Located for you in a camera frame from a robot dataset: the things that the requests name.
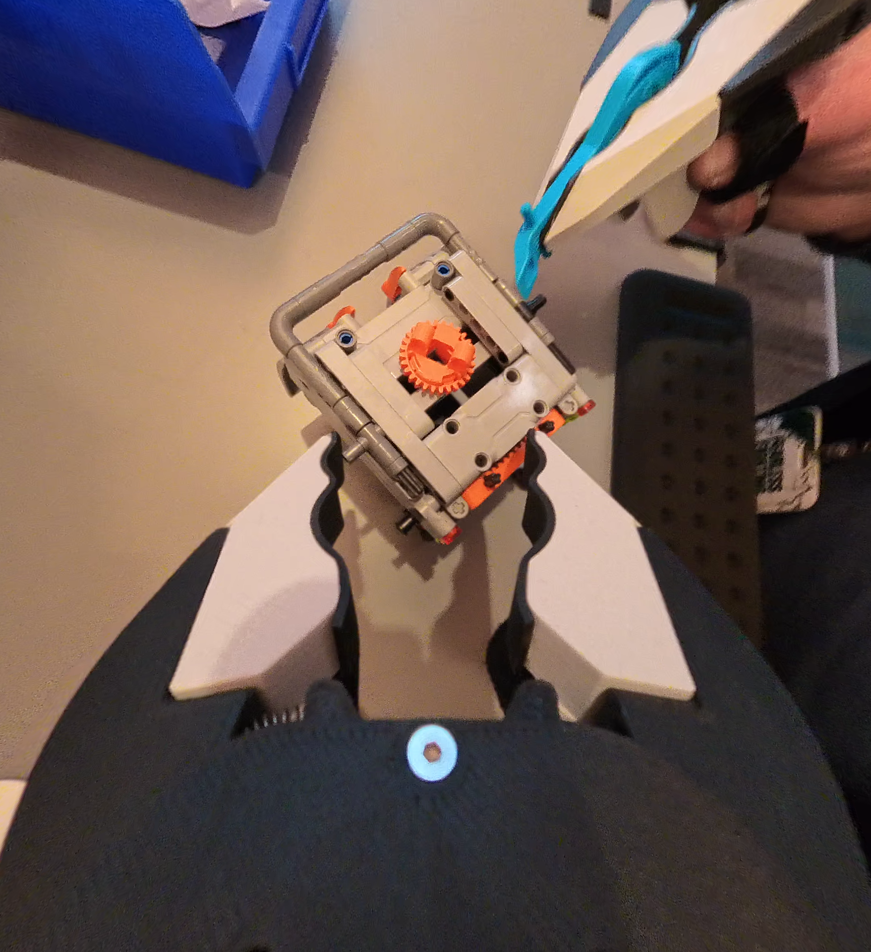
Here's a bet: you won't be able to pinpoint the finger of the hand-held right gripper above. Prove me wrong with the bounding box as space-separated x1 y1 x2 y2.
529 60 737 246
574 0 704 113

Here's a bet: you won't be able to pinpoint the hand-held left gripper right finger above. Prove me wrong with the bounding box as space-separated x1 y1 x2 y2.
488 441 698 702

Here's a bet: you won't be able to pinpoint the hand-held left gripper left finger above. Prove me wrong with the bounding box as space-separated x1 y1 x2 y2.
171 441 357 700

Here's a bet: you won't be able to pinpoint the teal brick separator tool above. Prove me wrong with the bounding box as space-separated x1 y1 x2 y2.
513 33 711 298

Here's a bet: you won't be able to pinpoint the grey toy brick model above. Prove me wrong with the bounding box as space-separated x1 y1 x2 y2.
269 213 597 548

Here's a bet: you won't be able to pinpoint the person's right hand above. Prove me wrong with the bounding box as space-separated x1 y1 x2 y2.
686 8 871 246

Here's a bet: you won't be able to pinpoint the person's blue trousers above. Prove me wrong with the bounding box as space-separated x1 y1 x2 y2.
755 346 871 952

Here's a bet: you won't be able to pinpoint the clear plastic bags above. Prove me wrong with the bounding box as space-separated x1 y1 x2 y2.
183 0 273 31

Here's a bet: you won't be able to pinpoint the blue plastic bin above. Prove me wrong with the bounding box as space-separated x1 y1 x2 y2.
0 0 329 188

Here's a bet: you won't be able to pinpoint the white lanyard badge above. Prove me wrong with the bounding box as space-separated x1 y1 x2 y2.
753 408 824 516

